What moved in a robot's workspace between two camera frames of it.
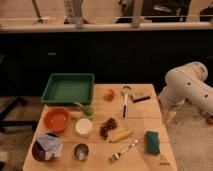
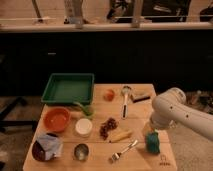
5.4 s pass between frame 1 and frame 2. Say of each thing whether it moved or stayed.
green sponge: stayed
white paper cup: stayed
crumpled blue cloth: stayed
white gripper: moved
